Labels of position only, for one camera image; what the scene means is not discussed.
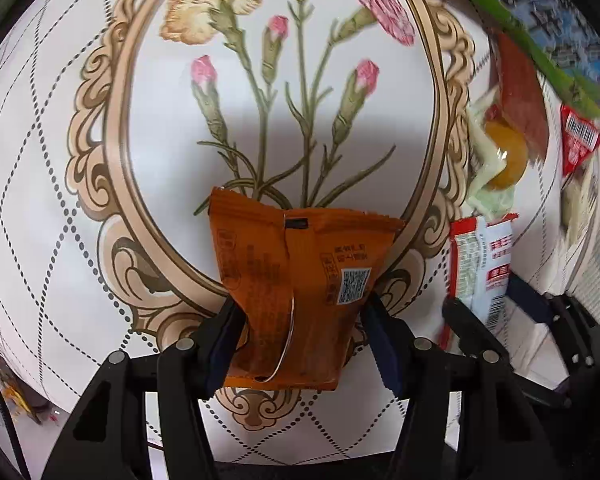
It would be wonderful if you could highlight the small red snack packet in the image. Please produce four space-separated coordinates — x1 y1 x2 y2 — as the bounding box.
560 104 600 178

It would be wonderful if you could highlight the cardboard box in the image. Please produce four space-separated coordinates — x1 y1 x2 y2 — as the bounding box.
415 0 600 117

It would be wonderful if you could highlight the red and white snack packet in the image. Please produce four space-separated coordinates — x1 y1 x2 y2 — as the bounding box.
440 212 520 351

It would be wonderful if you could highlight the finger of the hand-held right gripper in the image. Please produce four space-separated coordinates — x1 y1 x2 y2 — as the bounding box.
441 297 487 357
505 272 600 368

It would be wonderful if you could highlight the red-brown snack packet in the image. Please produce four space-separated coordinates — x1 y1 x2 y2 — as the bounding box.
490 30 551 163

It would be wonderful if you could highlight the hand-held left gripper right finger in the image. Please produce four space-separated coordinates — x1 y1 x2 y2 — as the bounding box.
360 291 562 480

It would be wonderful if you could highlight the printed floral blanket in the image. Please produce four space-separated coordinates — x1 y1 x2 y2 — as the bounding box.
0 0 600 466

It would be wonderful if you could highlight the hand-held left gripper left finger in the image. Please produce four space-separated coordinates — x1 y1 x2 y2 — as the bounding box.
40 298 247 480

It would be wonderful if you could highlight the cream biscuit stick box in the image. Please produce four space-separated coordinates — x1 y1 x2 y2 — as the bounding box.
559 167 600 241

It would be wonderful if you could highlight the clear packet with brown egg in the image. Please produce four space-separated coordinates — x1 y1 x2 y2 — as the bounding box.
467 85 531 221

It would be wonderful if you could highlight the orange snack packet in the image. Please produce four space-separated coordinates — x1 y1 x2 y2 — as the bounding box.
207 186 406 391

